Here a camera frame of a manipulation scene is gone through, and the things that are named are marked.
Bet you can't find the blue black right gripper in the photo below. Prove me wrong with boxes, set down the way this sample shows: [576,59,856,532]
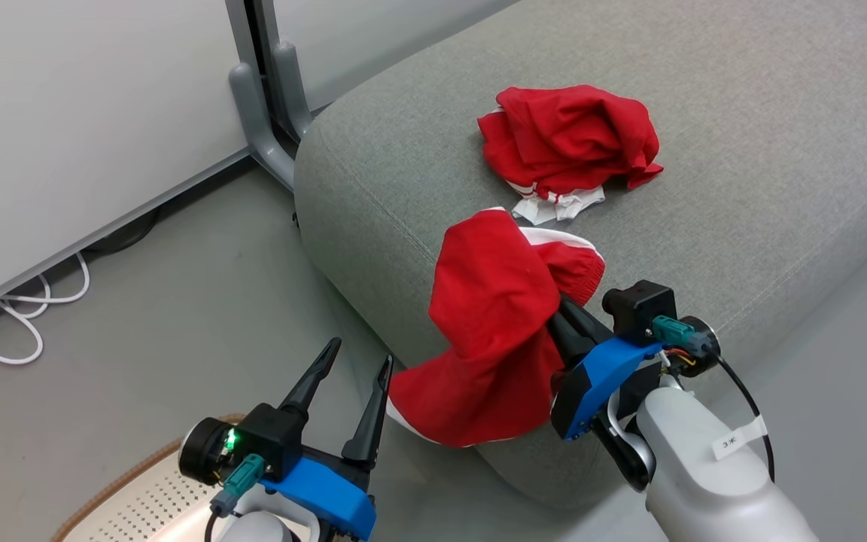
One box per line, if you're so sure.
[546,294,722,443]

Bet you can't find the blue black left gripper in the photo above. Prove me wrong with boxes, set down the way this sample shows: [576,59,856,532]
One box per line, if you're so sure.
[178,336,395,542]

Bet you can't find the red shorts with white stripe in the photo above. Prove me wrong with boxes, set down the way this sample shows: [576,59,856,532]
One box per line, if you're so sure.
[386,208,607,449]

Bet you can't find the red shorts with white lining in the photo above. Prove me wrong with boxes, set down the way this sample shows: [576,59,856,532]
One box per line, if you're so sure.
[476,84,665,227]

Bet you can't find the white perforated laundry basket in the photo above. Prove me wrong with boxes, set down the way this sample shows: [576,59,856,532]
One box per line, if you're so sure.
[50,413,314,542]

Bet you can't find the grey fabric sofa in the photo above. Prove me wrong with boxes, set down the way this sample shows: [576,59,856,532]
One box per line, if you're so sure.
[293,0,867,514]

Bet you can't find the grey curved partition leg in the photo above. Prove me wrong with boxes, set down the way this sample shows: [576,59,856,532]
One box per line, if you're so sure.
[228,62,300,194]
[271,41,315,145]

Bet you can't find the narrow white partition panel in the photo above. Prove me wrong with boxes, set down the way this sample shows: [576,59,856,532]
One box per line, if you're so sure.
[264,0,519,114]

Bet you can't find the wide white partition panel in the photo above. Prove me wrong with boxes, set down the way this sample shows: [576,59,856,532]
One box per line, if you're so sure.
[0,0,269,326]

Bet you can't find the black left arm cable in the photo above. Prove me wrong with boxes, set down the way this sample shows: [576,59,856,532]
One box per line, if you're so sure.
[203,452,266,542]

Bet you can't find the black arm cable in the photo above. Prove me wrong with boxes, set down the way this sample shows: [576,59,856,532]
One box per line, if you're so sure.
[203,452,266,542]
[650,315,777,484]

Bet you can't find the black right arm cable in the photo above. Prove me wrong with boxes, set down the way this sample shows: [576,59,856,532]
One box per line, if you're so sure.
[650,315,777,484]

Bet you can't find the white floor cable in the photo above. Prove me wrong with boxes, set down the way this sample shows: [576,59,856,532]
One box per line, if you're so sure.
[0,251,93,367]

